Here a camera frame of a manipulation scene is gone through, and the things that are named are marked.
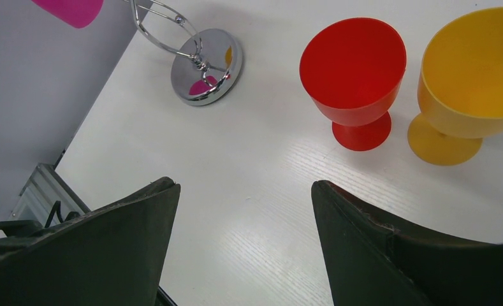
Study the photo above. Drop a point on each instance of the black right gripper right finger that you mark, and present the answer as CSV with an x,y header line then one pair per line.
x,y
374,257

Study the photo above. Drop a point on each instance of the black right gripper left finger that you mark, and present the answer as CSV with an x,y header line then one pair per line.
x,y
111,256

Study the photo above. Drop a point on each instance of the red wine glass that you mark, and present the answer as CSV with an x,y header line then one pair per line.
x,y
352,70

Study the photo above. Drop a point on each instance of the yellow wine glass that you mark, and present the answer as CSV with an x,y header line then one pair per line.
x,y
460,89

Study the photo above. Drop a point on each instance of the chrome wine glass rack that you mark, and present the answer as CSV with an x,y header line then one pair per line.
x,y
206,66

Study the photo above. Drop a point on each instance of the pink wine glass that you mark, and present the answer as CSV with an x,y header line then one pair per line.
x,y
76,13

